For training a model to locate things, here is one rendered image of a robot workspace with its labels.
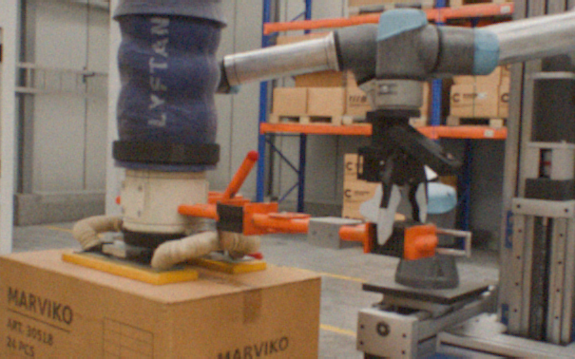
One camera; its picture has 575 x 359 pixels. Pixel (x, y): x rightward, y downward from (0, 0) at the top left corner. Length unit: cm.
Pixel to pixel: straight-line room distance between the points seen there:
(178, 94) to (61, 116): 1030
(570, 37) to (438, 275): 62
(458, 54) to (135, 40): 66
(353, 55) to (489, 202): 850
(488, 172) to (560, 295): 848
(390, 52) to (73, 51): 1090
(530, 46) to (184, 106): 66
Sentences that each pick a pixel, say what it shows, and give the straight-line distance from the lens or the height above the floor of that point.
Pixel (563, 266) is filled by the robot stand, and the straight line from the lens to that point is 170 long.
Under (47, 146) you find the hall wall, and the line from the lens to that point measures 1164.
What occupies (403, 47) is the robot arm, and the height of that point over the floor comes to 151.
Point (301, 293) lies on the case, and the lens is 149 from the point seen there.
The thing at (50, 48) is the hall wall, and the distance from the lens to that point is 1171.
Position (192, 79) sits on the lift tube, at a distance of 149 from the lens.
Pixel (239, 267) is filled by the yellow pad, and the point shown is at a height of 110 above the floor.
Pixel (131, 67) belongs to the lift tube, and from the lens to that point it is 151.
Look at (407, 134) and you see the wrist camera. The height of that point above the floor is 138.
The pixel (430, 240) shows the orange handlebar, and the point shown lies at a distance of 113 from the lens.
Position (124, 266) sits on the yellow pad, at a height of 110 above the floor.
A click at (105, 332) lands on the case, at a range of 142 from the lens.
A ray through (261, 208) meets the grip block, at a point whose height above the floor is 123.
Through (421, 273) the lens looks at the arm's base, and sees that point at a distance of 171.
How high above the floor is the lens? 136
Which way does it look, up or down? 3 degrees down
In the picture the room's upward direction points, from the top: 2 degrees clockwise
